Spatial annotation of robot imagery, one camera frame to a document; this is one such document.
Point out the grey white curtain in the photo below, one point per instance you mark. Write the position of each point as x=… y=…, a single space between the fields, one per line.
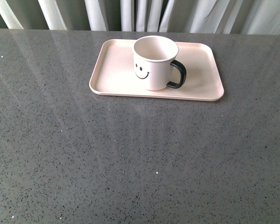
x=251 y=17

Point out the white smiley mug black handle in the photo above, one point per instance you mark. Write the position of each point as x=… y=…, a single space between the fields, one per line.
x=155 y=64

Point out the pale pink rectangular tray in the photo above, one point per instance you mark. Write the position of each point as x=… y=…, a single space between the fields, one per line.
x=113 y=73

